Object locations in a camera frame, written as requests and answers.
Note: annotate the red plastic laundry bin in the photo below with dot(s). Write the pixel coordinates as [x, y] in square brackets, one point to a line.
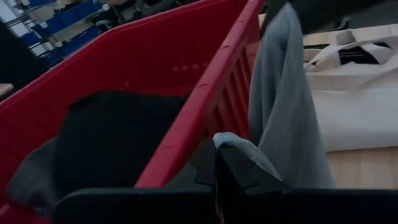
[140, 56]

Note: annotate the cream canvas tote bag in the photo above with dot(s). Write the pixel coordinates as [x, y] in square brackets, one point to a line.
[357, 109]

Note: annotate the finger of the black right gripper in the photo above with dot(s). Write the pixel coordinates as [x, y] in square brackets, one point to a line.
[326, 14]
[270, 12]

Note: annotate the tan wooden desk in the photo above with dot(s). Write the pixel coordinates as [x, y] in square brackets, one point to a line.
[5, 89]

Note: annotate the black folded garment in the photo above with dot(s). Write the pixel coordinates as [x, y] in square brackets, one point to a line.
[118, 140]

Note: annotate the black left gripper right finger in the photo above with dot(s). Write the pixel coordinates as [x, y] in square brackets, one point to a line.
[295, 207]

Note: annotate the grey Reebok t-shirt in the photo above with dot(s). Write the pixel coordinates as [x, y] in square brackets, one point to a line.
[280, 109]

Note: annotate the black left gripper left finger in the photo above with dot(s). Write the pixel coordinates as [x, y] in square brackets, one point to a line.
[140, 207]

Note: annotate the shelf with blue bins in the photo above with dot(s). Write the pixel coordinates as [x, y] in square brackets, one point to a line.
[62, 28]

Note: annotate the dark grey garment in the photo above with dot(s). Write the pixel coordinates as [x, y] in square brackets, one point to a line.
[34, 180]

